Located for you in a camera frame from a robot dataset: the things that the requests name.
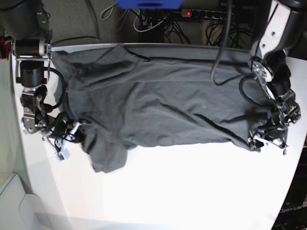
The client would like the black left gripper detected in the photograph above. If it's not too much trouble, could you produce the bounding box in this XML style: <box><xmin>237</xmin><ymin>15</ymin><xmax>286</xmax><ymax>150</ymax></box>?
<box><xmin>254</xmin><ymin>120</ymin><xmax>288</xmax><ymax>141</ymax></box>

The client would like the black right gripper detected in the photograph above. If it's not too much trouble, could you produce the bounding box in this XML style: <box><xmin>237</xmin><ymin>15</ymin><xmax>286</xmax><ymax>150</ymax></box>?
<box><xmin>48</xmin><ymin>115</ymin><xmax>82</xmax><ymax>143</ymax></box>

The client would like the dark grey t-shirt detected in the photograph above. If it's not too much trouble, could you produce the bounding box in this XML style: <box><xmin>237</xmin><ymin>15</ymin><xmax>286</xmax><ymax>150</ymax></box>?
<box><xmin>53</xmin><ymin>45</ymin><xmax>273</xmax><ymax>173</ymax></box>

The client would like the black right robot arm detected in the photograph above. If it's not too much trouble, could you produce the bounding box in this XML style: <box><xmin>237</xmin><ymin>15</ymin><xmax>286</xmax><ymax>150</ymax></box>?
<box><xmin>0</xmin><ymin>0</ymin><xmax>81</xmax><ymax>144</ymax></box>

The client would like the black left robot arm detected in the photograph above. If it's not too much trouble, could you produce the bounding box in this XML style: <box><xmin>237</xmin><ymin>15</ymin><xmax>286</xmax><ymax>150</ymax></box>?
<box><xmin>250</xmin><ymin>0</ymin><xmax>307</xmax><ymax>149</ymax></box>

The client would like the grey bin corner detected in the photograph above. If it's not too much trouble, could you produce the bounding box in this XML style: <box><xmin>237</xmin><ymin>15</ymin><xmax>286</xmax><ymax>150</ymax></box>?
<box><xmin>0</xmin><ymin>174</ymin><xmax>45</xmax><ymax>230</ymax></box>

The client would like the blue orange clamp tool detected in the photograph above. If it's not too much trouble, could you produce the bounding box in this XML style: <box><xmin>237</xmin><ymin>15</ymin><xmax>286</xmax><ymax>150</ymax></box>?
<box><xmin>0</xmin><ymin>36</ymin><xmax>12</xmax><ymax>61</ymax></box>

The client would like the blue box overhead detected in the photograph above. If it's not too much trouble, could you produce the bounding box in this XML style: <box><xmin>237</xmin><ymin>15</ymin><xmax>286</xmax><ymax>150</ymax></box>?
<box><xmin>116</xmin><ymin>0</ymin><xmax>183</xmax><ymax>9</ymax></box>

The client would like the black power strip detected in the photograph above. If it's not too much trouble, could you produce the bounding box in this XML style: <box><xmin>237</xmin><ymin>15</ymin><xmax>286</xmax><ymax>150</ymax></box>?
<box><xmin>180</xmin><ymin>9</ymin><xmax>226</xmax><ymax>20</ymax></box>

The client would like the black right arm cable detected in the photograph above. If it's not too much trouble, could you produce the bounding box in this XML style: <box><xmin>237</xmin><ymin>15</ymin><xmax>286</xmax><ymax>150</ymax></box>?
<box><xmin>40</xmin><ymin>67</ymin><xmax>66</xmax><ymax>111</ymax></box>

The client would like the white coiled cable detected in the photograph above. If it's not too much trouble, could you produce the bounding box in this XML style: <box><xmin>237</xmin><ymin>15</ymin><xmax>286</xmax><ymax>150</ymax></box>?
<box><xmin>99</xmin><ymin>4</ymin><xmax>115</xmax><ymax>20</ymax></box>

